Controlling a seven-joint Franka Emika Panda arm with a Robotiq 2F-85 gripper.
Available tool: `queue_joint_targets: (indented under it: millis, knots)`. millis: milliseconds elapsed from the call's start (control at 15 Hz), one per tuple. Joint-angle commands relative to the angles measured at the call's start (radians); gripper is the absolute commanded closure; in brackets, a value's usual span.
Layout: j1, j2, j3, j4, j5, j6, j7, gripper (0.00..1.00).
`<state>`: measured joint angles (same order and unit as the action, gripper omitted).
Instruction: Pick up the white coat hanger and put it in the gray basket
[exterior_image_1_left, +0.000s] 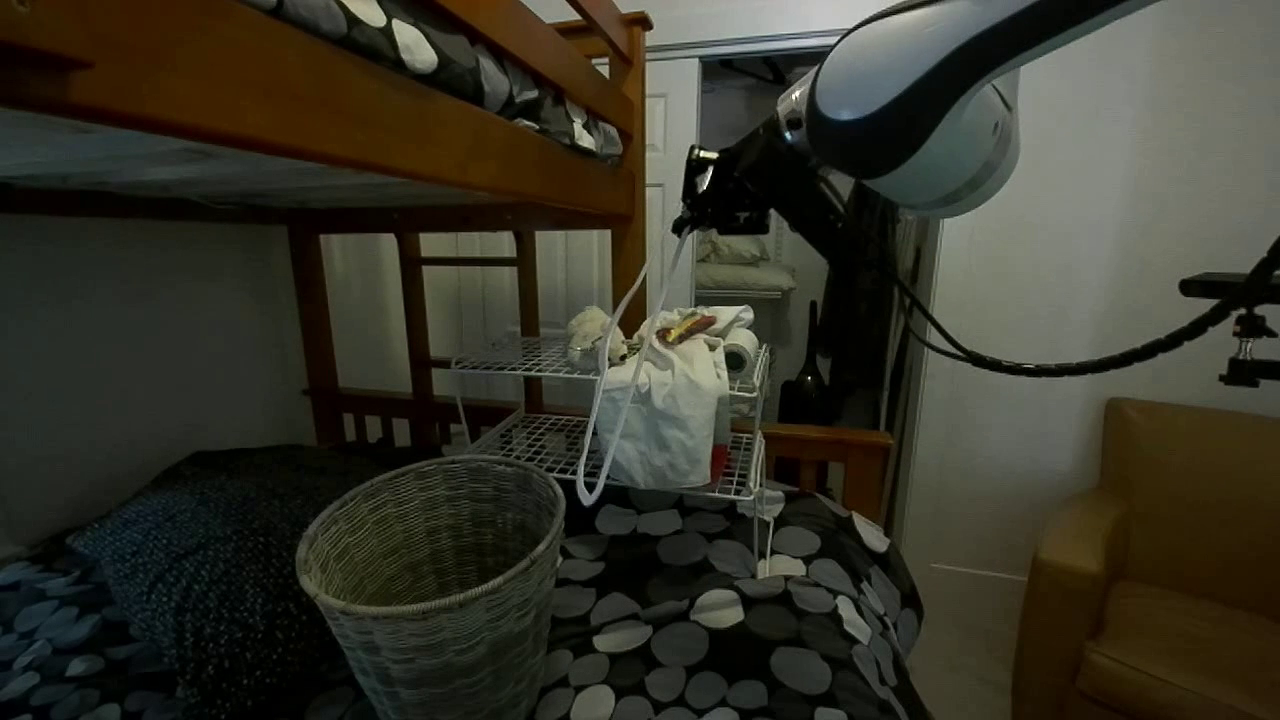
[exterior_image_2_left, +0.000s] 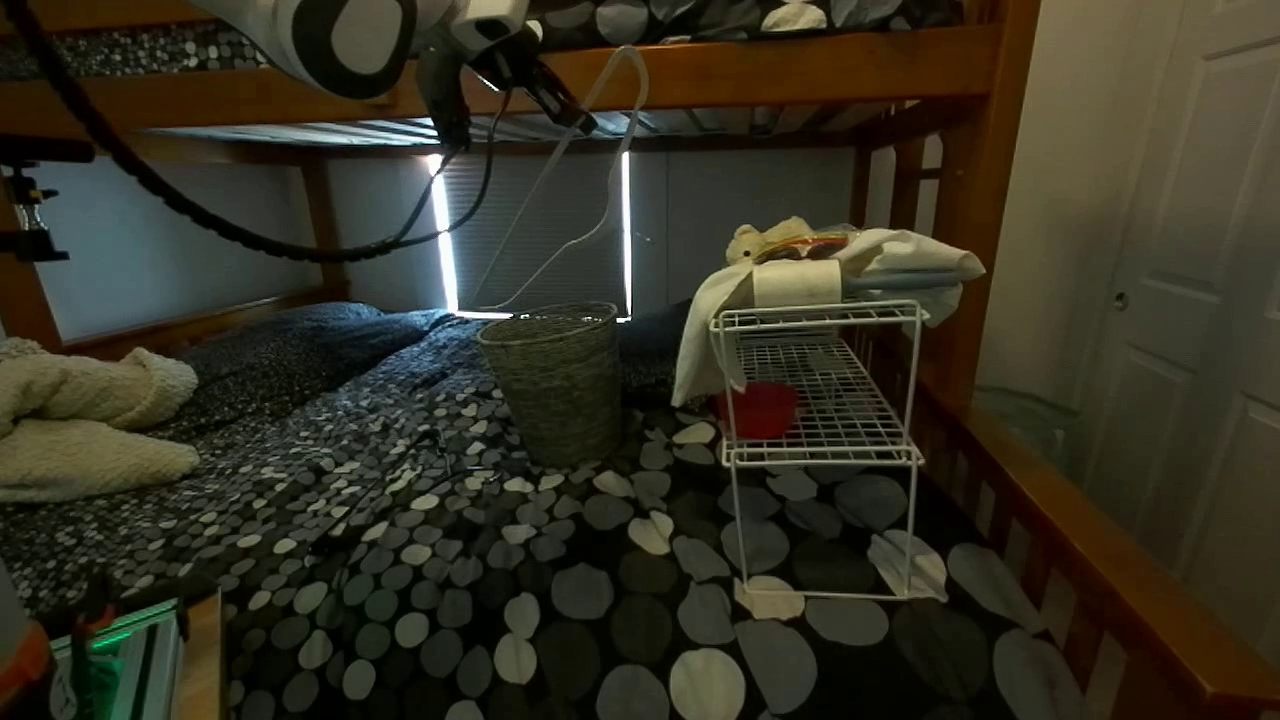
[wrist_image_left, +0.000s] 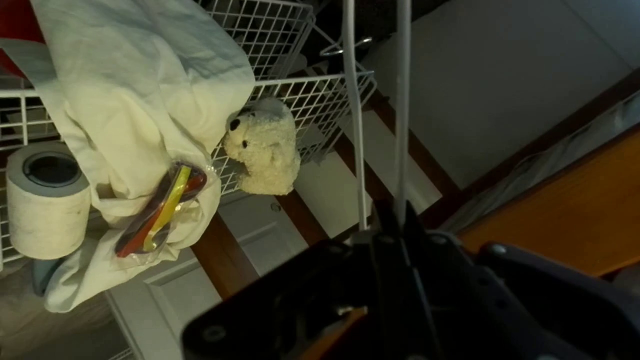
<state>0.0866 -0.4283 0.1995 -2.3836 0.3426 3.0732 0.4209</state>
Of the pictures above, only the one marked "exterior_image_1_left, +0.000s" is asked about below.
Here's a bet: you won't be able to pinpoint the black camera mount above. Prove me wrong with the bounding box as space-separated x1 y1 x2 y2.
1175 266 1280 394

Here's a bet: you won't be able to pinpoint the white plastic bag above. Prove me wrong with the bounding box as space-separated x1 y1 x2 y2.
567 302 766 497

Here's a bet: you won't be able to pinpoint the dark speckled pillow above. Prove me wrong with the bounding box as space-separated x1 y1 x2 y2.
64 446 412 720

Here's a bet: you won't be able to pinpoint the black grey spotted duvet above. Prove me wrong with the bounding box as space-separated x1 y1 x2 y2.
0 481 933 720

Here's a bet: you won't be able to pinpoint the white paper roll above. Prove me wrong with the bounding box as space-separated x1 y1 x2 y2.
716 326 766 387

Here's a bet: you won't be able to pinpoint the white coat hanger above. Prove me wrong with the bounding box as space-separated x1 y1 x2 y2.
573 231 700 514

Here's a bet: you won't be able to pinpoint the white wire shelf rack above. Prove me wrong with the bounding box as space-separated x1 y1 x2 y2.
443 326 791 561

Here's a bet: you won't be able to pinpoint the folded white towels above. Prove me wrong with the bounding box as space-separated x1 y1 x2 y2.
686 228 798 303

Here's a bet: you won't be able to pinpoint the spotted bunk mattress bedding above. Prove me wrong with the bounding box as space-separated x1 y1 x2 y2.
240 0 632 170

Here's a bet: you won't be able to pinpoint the tan leather armchair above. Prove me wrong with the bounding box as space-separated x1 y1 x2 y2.
1006 394 1280 720

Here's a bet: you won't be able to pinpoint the gray woven basket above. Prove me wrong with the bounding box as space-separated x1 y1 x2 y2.
291 453 573 720

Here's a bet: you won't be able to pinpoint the white door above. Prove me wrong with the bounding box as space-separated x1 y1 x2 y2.
645 51 706 328

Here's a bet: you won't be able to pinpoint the wooden bunk bed frame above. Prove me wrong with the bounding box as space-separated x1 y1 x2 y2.
0 0 657 460

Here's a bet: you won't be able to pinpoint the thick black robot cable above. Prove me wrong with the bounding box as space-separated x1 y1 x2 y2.
887 236 1280 384

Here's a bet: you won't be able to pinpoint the small wooden side table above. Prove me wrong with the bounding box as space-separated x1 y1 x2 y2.
761 419 898 523

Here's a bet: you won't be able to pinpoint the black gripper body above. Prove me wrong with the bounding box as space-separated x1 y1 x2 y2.
674 125 791 242

